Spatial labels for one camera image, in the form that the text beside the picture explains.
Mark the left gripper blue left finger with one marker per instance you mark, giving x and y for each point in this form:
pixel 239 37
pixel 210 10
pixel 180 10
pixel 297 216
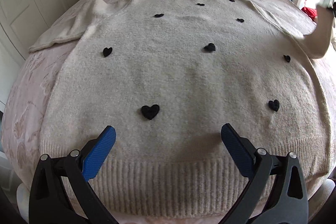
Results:
pixel 97 154

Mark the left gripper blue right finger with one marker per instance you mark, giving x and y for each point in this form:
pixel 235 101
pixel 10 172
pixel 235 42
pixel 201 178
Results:
pixel 239 149

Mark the cream sweater with black hearts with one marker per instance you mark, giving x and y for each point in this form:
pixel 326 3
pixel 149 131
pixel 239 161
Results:
pixel 181 98

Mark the red cloth by window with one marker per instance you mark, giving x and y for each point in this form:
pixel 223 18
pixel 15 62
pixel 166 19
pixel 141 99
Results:
pixel 311 13

